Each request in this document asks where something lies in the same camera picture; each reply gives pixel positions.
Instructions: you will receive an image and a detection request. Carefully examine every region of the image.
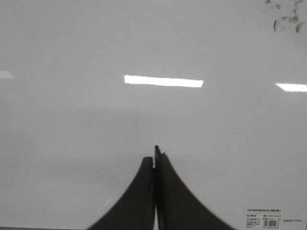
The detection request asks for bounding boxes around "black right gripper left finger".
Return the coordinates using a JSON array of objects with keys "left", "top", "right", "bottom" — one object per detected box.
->
[{"left": 88, "top": 157, "right": 155, "bottom": 230}]

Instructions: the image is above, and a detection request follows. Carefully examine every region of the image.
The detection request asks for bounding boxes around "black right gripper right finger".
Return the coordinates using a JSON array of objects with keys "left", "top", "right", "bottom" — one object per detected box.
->
[{"left": 154, "top": 145, "right": 233, "bottom": 230}]

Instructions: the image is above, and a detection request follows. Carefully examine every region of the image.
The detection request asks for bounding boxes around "white product label sticker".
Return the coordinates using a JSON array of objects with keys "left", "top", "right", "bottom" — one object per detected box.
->
[{"left": 246, "top": 208, "right": 282, "bottom": 229}]

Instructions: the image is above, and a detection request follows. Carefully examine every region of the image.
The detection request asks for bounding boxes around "white whiteboard with aluminium frame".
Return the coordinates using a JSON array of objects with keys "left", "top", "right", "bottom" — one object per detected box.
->
[{"left": 0, "top": 0, "right": 307, "bottom": 230}]

